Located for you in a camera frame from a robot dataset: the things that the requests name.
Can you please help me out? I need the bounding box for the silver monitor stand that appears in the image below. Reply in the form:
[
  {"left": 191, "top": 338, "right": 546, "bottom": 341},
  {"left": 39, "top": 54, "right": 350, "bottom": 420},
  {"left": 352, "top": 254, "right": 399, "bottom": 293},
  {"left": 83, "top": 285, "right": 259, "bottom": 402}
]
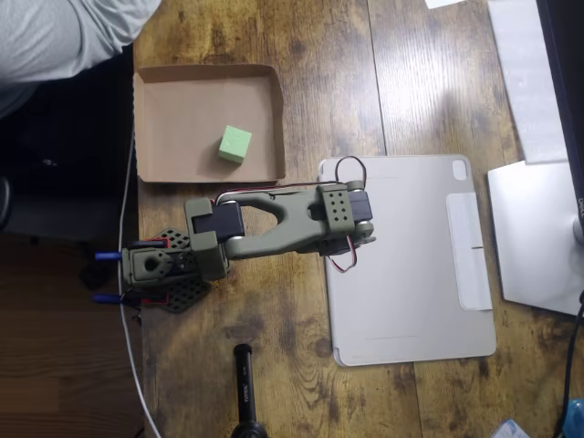
[{"left": 485, "top": 159, "right": 584, "bottom": 318}]

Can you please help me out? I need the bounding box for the black cable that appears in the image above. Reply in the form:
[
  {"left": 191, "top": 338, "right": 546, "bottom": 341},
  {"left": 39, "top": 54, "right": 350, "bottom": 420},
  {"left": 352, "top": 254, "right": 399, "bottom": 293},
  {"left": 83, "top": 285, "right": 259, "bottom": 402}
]
[{"left": 552, "top": 291, "right": 584, "bottom": 438}]

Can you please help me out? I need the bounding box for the light green cube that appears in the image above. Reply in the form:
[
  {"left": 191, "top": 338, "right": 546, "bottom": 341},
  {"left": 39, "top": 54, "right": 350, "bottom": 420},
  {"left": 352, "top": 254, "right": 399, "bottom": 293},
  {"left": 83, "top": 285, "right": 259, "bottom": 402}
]
[{"left": 216, "top": 125, "right": 254, "bottom": 165}]

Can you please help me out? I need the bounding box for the red white servo wire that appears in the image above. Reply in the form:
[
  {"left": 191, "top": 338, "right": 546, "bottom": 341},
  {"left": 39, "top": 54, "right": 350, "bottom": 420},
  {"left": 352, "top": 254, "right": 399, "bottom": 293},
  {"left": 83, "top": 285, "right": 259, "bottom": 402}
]
[{"left": 327, "top": 235, "right": 360, "bottom": 275}]

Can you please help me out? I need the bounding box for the blue round object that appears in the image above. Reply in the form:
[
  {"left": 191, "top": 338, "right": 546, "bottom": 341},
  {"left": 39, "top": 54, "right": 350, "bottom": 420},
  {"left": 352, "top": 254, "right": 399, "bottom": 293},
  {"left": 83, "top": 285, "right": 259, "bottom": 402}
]
[{"left": 561, "top": 397, "right": 584, "bottom": 438}]

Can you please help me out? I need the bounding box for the blue handled table clamp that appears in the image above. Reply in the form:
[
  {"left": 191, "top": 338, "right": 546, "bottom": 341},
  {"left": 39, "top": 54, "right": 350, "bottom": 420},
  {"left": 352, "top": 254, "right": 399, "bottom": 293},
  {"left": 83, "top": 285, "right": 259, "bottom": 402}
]
[
  {"left": 94, "top": 237, "right": 168, "bottom": 262},
  {"left": 91, "top": 291, "right": 169, "bottom": 308}
]

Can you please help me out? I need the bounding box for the dark perforated base plate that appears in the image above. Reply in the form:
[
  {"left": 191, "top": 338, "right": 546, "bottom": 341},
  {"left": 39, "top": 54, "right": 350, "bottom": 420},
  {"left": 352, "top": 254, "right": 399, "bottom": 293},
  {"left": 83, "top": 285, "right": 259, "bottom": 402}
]
[{"left": 148, "top": 224, "right": 214, "bottom": 316}]

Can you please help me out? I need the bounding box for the tablet in beige folio case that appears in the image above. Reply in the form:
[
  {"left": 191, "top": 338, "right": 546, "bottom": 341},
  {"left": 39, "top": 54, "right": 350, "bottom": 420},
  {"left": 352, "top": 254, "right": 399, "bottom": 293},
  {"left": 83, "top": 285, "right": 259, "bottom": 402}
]
[{"left": 317, "top": 153, "right": 497, "bottom": 368}]

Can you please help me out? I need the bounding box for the black camera stand pole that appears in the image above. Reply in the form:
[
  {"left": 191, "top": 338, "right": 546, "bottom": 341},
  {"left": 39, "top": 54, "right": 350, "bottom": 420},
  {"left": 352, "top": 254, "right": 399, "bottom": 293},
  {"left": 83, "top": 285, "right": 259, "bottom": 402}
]
[{"left": 229, "top": 343, "right": 271, "bottom": 438}]

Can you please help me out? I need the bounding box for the black computer monitor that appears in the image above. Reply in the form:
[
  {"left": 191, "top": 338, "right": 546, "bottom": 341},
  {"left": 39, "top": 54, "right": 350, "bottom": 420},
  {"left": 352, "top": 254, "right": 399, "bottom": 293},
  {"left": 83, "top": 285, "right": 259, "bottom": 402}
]
[{"left": 534, "top": 0, "right": 584, "bottom": 229}]

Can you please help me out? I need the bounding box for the white and blue packet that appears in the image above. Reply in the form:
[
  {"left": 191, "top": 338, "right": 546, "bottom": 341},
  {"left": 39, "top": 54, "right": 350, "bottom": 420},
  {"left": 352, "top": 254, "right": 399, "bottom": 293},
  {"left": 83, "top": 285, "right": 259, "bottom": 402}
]
[{"left": 491, "top": 418, "right": 531, "bottom": 438}]

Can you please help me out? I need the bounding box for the grey sheet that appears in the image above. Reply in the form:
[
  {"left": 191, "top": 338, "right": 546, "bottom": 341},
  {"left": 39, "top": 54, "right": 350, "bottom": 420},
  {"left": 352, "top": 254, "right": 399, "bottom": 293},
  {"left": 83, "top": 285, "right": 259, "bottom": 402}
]
[{"left": 486, "top": 0, "right": 570, "bottom": 166}]

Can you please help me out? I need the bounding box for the white cable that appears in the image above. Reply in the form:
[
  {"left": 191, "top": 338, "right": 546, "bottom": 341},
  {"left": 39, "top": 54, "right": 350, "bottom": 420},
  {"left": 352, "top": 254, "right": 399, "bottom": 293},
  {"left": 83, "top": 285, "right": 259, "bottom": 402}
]
[{"left": 116, "top": 136, "right": 162, "bottom": 438}]

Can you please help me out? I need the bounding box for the red black servo wire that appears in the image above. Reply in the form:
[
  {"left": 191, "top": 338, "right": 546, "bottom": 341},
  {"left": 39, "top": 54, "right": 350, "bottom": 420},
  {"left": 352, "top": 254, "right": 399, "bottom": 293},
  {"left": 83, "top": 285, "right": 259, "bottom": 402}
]
[{"left": 214, "top": 156, "right": 369, "bottom": 204}]

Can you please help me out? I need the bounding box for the brown cardboard tray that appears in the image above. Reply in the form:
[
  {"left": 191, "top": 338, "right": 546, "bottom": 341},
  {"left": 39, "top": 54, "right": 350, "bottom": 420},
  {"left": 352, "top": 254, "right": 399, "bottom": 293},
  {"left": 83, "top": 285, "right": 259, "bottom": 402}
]
[{"left": 131, "top": 63, "right": 287, "bottom": 184}]

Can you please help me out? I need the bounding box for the person in grey shirt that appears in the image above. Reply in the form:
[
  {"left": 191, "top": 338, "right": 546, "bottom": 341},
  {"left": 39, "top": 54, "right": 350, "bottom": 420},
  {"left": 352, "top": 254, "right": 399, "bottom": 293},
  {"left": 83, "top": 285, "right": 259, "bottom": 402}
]
[{"left": 0, "top": 0, "right": 163, "bottom": 120}]

